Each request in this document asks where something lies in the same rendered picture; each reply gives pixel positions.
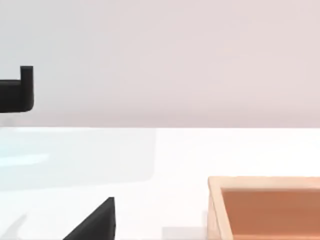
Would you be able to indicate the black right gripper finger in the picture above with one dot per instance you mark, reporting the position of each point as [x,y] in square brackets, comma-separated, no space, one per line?
[100,223]

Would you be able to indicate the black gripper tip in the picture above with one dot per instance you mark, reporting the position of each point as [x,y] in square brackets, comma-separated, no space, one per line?
[22,97]

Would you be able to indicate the shallow salmon-coloured box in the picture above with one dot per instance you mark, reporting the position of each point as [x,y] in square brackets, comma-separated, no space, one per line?
[270,212]

